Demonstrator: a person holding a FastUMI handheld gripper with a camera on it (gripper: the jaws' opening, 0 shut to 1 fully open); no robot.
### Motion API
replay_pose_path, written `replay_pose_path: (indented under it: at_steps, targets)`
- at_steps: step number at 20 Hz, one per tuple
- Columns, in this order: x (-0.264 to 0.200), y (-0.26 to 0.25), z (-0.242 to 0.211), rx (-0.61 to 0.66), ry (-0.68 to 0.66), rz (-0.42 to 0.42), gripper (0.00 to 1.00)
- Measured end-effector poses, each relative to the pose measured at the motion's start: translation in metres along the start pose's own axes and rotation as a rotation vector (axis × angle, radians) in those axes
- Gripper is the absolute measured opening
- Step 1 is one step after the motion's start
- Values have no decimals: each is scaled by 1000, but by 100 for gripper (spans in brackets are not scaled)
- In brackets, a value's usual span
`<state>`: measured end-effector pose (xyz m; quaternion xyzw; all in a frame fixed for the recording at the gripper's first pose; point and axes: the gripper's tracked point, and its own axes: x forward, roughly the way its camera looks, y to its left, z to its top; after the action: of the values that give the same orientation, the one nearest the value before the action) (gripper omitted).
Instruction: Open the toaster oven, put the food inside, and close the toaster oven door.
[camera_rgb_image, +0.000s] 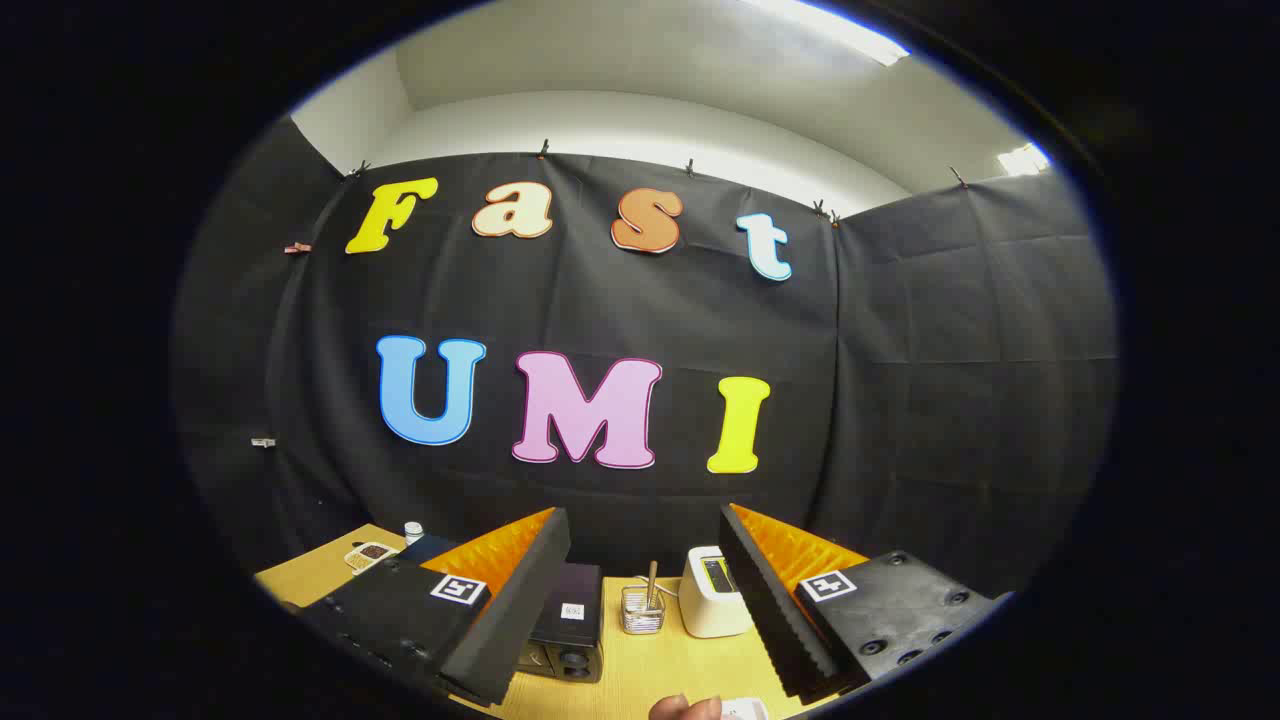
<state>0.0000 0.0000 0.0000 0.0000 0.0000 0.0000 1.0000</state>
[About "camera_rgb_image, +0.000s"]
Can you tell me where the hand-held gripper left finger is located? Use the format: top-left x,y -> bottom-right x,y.
300,507 -> 572,709

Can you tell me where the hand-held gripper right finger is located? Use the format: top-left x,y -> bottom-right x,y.
718,503 -> 1006,706

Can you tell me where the black toaster oven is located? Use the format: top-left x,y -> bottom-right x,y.
517,562 -> 605,684

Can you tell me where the white countertop appliance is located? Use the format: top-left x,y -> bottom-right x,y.
679,546 -> 753,639

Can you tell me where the clear glass holder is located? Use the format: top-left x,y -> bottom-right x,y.
620,584 -> 667,636

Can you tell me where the row of black cloth clips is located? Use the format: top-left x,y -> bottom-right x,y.
345,140 -> 971,226

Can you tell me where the ceiling light panel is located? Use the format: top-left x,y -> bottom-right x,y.
745,0 -> 911,67
997,143 -> 1051,178

